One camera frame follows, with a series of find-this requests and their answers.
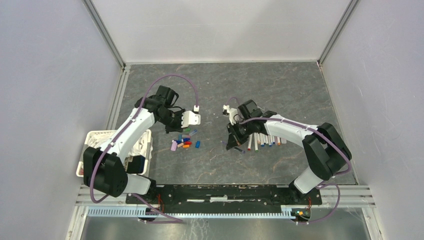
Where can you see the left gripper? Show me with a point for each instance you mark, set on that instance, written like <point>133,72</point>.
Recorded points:
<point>178,128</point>

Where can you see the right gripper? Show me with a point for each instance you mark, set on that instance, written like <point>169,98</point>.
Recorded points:
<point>234,139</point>

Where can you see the green cap marker pen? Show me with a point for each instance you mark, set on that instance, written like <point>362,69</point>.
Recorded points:
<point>256,149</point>

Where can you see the red cap marker pen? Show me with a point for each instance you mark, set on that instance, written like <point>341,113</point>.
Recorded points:
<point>249,143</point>

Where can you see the purple grey marker pen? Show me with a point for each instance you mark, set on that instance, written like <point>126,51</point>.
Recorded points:
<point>234,148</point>

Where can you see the dark blue cap marker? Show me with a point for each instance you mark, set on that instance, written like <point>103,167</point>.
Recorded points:
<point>268,140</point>

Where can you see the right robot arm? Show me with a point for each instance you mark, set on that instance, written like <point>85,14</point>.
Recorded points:
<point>326,152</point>

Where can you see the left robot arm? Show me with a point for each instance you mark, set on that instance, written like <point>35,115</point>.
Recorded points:
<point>103,166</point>

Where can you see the white cloth in basket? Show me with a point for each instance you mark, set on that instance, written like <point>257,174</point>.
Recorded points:
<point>140,148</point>

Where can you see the black item in basket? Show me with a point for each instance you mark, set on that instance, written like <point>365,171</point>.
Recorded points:
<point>135,164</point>

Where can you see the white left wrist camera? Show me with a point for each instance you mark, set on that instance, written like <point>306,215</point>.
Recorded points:
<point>190,118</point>

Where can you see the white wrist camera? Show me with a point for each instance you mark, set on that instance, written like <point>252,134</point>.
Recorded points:
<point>232,114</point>
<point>190,118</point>

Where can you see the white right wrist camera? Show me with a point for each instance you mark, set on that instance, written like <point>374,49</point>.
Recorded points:
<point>232,114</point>

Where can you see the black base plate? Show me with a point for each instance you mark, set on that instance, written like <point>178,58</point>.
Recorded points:
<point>229,199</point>

